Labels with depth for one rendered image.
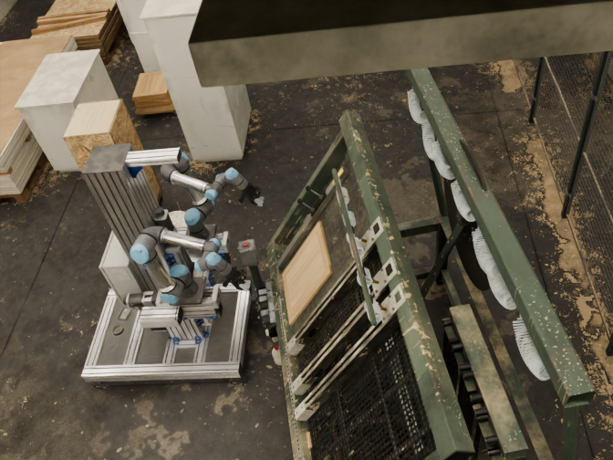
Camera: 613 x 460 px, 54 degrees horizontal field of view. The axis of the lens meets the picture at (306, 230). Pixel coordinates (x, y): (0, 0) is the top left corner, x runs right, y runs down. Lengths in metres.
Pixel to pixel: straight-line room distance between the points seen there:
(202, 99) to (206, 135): 0.46
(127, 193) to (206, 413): 1.91
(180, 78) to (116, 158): 2.50
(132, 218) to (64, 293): 2.26
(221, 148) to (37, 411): 3.09
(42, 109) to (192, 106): 1.56
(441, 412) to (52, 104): 5.22
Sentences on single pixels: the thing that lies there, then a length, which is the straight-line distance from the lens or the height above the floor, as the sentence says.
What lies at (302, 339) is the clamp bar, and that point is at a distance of 3.72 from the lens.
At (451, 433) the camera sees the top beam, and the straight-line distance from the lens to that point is 2.47.
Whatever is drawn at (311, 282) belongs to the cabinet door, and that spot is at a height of 1.17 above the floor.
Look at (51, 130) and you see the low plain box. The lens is 6.96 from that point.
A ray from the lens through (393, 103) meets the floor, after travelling 7.08.
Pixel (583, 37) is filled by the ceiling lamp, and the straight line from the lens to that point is 0.78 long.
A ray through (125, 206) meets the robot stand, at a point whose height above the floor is 1.74.
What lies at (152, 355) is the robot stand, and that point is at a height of 0.21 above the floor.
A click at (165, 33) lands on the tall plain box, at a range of 5.86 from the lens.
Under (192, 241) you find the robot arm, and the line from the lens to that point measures 3.64.
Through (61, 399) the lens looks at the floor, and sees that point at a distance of 5.38.
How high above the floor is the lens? 4.17
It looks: 47 degrees down
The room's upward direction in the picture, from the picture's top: 11 degrees counter-clockwise
